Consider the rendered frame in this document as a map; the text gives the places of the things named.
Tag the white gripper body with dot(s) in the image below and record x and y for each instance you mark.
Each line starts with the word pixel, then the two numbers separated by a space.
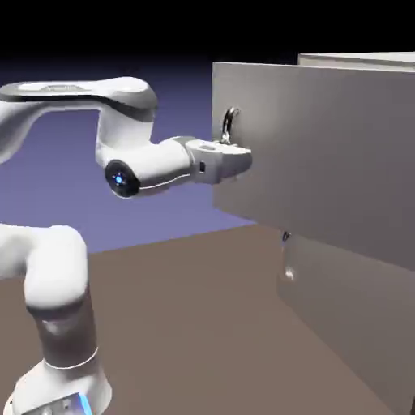
pixel 231 163

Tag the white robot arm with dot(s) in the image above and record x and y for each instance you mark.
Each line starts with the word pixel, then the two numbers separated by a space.
pixel 123 129

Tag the grey cabinet door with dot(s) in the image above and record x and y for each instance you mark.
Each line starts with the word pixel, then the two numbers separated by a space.
pixel 356 317
pixel 324 155

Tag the grey cabinet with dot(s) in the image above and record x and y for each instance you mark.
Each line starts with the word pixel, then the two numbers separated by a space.
pixel 356 60

